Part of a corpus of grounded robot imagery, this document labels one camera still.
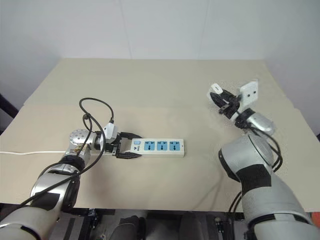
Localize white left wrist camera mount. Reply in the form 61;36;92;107
98;121;119;151

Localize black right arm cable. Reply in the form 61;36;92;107
228;124;285;215

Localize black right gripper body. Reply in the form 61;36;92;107
218;96;242;119

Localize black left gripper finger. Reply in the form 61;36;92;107
118;131;143;140
115;151;144;160

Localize white power strip cable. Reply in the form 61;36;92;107
0;149;66;156

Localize orange object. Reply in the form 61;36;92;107
309;211;320;226

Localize dark rounded shape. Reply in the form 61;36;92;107
116;215;147;240

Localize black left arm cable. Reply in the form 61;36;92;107
14;97;116;209

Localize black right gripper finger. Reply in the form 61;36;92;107
209;92;227;111
219;89;238;100

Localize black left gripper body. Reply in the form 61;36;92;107
103;133;123;158

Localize black under-table frame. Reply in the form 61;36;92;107
58;207;251;240

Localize white charger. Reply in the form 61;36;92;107
206;83;224;100

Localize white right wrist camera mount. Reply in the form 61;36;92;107
236;78;260;111

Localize white power strip blue sockets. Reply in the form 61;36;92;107
124;137;186;159

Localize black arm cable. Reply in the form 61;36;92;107
14;97;116;209
228;124;285;215

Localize black metal frame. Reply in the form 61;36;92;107
0;92;20;135

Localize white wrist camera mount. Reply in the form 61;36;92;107
98;121;119;151
236;78;260;111

